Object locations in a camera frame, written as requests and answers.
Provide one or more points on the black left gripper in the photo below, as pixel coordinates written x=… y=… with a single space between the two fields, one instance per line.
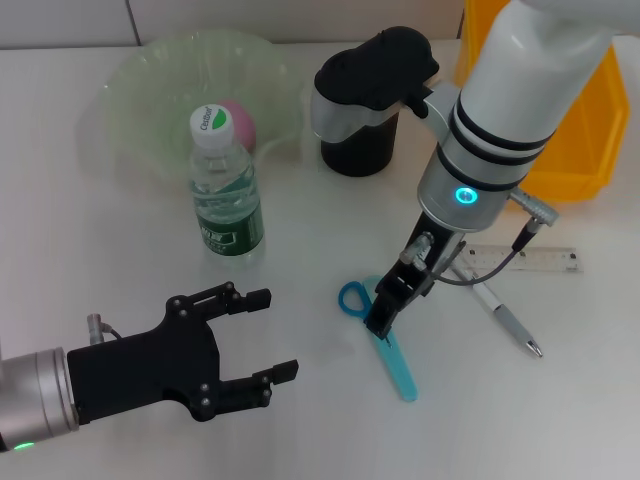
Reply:
x=150 y=370

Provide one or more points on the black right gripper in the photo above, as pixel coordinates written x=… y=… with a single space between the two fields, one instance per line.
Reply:
x=430 y=270

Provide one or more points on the clear green-label water bottle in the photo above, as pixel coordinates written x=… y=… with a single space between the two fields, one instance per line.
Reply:
x=225 y=230

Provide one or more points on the pink toy peach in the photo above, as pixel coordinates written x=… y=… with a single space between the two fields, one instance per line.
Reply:
x=242 y=125

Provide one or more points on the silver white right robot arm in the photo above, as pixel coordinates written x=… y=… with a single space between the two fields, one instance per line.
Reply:
x=520 y=75

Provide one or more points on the blue scissors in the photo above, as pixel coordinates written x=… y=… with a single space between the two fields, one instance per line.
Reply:
x=400 y=370

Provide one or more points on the white grey ballpoint pen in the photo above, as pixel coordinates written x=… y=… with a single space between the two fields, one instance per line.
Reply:
x=510 y=320

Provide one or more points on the black mesh pen holder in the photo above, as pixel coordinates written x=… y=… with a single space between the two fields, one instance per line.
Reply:
x=357 y=157

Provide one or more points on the transparent plastic ruler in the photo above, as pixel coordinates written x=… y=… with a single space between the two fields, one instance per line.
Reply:
x=550 y=259

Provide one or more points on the translucent green fruit plate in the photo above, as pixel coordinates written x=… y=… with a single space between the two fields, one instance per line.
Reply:
x=150 y=90

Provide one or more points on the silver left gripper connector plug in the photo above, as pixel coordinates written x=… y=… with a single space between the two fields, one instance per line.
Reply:
x=94 y=327

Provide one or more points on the yellow plastic bin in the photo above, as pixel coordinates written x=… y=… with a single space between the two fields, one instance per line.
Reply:
x=595 y=140

